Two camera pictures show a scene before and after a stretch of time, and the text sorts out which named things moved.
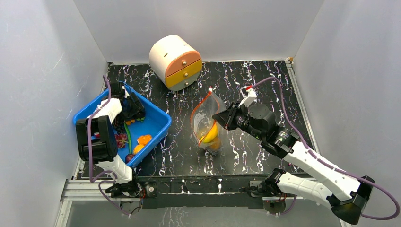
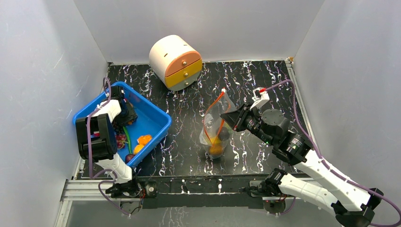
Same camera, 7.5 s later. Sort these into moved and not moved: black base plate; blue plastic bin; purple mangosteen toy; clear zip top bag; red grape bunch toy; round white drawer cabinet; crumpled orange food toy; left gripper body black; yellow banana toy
Moved: clear zip top bag; left gripper body black; yellow banana toy
Not moved: crumpled orange food toy; red grape bunch toy; round white drawer cabinet; black base plate; purple mangosteen toy; blue plastic bin
